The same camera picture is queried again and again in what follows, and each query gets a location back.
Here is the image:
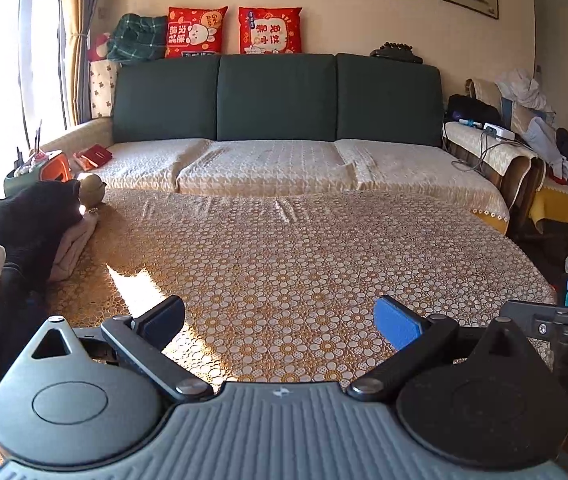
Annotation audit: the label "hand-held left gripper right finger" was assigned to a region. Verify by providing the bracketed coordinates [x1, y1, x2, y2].
[346, 295, 540, 403]

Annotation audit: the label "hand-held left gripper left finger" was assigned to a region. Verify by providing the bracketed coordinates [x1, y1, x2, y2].
[28, 295, 213, 403]

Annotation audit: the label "yellow cloth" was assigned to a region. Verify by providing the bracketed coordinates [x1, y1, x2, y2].
[529, 180, 568, 235]

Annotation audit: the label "dark trousers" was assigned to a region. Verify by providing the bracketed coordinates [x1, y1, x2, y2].
[0, 260, 64, 426]

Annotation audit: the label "wooden armchair with beige cover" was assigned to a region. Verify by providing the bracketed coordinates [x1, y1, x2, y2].
[443, 77, 547, 226]

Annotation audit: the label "round olive teapot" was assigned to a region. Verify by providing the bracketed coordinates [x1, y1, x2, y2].
[78, 172, 107, 207]

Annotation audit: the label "light blue jacket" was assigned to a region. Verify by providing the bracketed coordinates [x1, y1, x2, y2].
[521, 116, 568, 187]

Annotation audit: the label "black folded garment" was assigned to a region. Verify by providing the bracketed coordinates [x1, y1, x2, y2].
[0, 180, 82, 281]

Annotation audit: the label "white power strip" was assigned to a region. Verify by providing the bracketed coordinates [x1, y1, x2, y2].
[483, 122, 515, 140]

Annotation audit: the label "red booklet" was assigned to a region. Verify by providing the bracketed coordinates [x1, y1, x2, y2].
[85, 144, 113, 167]

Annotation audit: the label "orange box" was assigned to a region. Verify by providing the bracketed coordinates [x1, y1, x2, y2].
[38, 152, 72, 183]

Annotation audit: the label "beige quilted sofa cover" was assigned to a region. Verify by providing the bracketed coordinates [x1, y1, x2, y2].
[41, 119, 511, 235]

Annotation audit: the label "green pen holder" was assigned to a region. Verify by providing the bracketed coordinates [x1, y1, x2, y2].
[4, 120, 47, 196]

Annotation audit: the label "pale grey shirt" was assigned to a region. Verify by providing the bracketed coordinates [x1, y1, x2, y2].
[495, 67, 555, 113]

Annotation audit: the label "black bag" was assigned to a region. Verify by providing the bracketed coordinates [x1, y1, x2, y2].
[446, 94, 502, 128]

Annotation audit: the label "bear print gift bag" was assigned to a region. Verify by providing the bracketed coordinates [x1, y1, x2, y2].
[88, 60, 120, 118]

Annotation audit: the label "green sofa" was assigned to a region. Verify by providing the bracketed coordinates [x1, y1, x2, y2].
[41, 52, 511, 235]

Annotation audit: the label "black beaded ornament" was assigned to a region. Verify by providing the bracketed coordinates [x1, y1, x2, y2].
[369, 42, 423, 65]

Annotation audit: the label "red and white plush toy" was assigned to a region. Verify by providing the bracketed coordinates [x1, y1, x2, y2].
[88, 32, 113, 61]

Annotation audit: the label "green plaid blanket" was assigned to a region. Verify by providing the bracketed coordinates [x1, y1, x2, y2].
[106, 13, 169, 64]

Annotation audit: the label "red rabbit print pillow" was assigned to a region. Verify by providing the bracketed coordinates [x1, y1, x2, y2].
[166, 6, 229, 59]
[238, 7, 303, 56]

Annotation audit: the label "yellow and grey curtain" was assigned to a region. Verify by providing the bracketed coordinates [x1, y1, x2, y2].
[60, 0, 109, 128]

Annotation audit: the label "grey power cable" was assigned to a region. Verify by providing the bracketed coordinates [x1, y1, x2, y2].
[451, 130, 520, 168]

